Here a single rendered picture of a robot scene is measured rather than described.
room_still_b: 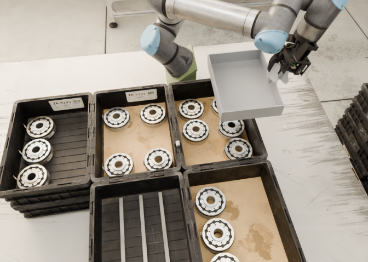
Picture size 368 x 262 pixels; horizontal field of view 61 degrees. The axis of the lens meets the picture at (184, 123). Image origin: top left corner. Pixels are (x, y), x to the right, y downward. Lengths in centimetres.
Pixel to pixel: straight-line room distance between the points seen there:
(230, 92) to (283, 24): 33
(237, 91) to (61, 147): 70
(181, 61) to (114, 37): 167
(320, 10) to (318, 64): 202
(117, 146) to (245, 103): 51
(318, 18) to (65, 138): 97
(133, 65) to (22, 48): 167
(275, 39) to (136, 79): 94
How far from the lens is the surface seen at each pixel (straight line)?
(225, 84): 111
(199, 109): 126
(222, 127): 122
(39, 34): 330
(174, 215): 108
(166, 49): 139
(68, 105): 133
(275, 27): 85
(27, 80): 178
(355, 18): 361
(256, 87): 111
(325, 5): 93
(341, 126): 218
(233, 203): 111
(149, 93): 128
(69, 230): 127
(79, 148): 126
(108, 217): 111
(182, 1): 95
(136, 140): 123
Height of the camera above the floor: 185
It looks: 54 degrees down
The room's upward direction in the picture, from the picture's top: straight up
